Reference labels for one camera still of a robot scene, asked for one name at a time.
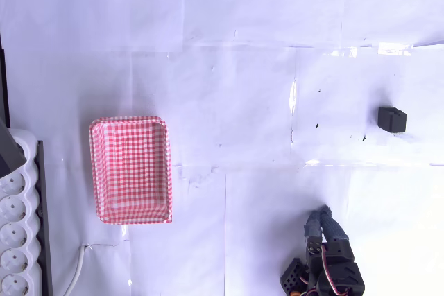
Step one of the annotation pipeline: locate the black servo motor block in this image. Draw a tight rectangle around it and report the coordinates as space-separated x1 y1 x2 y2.
377 105 407 134

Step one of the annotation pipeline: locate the red checkered tray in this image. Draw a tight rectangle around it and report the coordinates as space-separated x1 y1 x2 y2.
88 115 173 225

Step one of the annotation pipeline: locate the white cable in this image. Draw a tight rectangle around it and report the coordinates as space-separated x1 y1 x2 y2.
63 244 92 296

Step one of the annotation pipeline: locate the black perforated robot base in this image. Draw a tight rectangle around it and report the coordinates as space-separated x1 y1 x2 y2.
280 257 310 294

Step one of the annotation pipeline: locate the dark grey plug adapter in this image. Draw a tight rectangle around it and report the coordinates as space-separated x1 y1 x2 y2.
0 115 28 180

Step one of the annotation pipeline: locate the black thin edge bar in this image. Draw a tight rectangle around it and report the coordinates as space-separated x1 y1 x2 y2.
0 34 11 130

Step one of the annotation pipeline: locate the white power strip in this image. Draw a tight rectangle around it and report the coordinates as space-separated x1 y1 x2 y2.
0 128 45 296

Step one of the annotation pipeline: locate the black vertical rail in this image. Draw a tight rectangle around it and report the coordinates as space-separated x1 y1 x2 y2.
34 140 54 296

